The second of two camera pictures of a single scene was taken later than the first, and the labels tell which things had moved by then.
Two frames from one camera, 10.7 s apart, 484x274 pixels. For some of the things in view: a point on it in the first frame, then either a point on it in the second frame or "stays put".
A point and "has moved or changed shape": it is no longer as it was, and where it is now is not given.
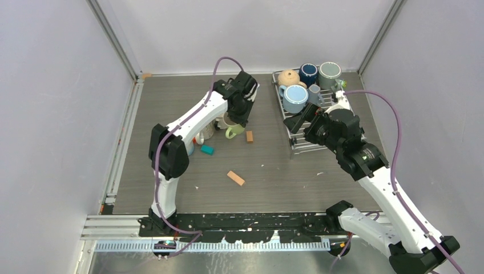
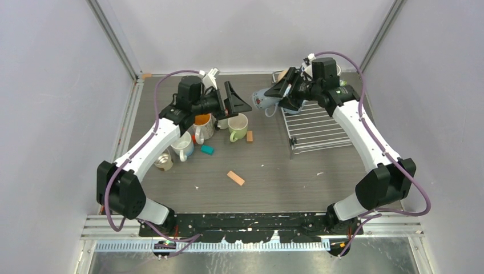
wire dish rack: (298, 143) stays put
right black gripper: (309, 135) → (279, 89)
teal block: (208, 149) stays put
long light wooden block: (236, 178) stays put
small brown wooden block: (249, 137) stays put
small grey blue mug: (314, 96) has moved or changed shape
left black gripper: (242, 120) → (236, 105)
